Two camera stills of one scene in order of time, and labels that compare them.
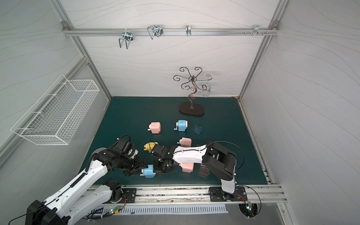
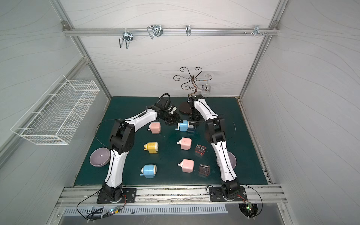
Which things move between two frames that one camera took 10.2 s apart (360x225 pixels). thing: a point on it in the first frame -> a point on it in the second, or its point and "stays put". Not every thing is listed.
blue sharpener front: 148,172 stays put
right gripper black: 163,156 -> 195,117
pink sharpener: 185,142 stays put
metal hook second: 156,30 stays put
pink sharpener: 155,127 stays put
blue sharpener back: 181,125 stays put
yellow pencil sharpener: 150,146 stays put
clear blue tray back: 197,129 -> 191,129
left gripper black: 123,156 -> 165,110
